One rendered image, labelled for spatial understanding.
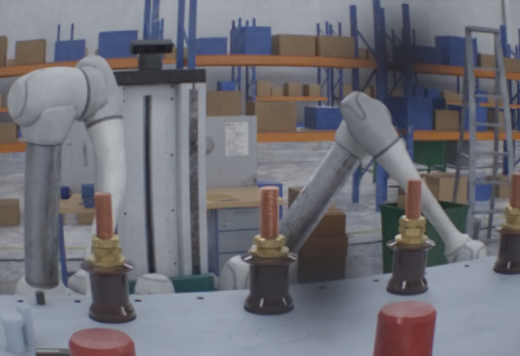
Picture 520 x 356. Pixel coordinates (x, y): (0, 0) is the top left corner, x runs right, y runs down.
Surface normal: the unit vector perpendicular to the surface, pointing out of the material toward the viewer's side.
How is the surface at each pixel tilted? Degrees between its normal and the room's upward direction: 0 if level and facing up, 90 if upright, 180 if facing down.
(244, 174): 90
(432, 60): 90
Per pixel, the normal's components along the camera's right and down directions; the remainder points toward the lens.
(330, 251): 0.12, 0.12
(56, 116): 0.72, 0.34
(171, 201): 0.45, 0.11
